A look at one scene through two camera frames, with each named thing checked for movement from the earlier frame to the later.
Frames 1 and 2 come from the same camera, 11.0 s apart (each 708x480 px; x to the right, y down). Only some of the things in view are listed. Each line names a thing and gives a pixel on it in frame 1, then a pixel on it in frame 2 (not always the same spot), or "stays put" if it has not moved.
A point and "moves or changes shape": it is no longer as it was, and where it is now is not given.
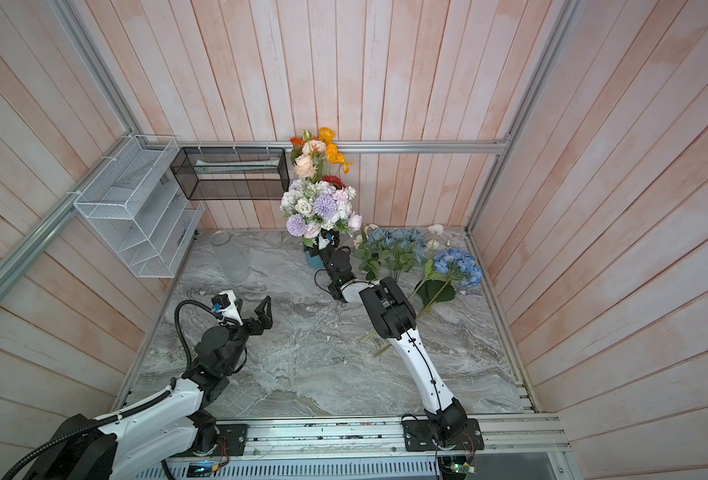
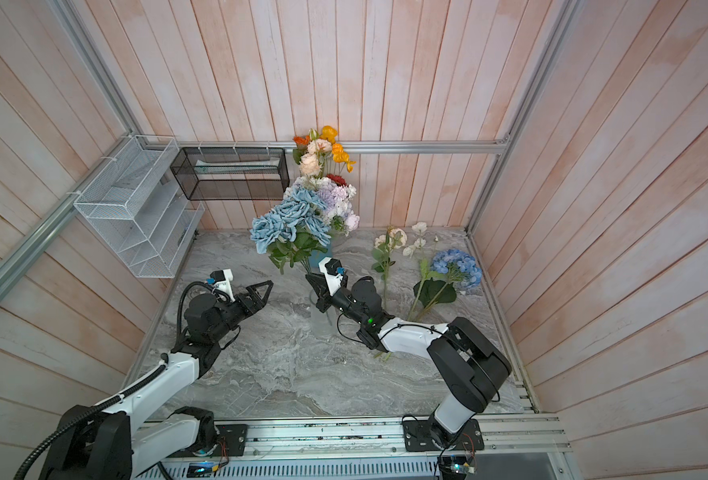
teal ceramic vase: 314,262 stays put
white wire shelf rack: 138,207 stays put
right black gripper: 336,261 → 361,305
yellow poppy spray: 327,135 stays put
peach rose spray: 308,160 moves or changes shape
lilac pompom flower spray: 309,207 → 337,197
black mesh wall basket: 233,173 stays put
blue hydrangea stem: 451,270 stays put
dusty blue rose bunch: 397,249 → 293,230
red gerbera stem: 336,181 stays put
